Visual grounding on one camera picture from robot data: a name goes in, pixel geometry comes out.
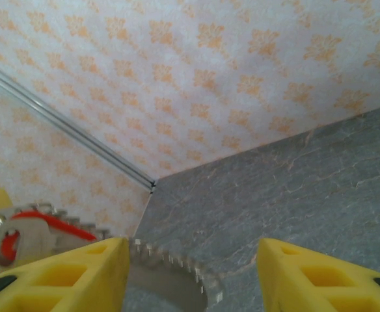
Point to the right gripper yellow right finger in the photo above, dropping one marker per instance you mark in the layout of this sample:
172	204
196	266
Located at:
323	286

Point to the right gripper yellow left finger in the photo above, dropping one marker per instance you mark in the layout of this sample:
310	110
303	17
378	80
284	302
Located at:
63	282

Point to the aluminium frame post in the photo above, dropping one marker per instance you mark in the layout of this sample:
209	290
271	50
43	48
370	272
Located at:
69	130

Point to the red key tag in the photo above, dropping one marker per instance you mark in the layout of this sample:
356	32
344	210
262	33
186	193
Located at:
63	227

